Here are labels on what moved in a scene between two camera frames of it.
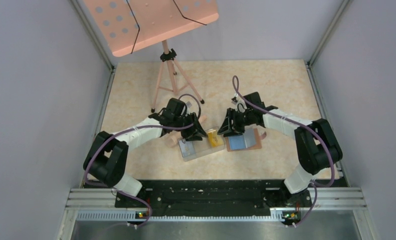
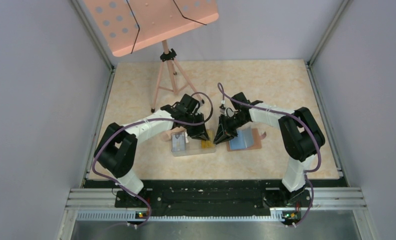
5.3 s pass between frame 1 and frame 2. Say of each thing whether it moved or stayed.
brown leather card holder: stayed
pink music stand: stayed
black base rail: stayed
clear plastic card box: moved
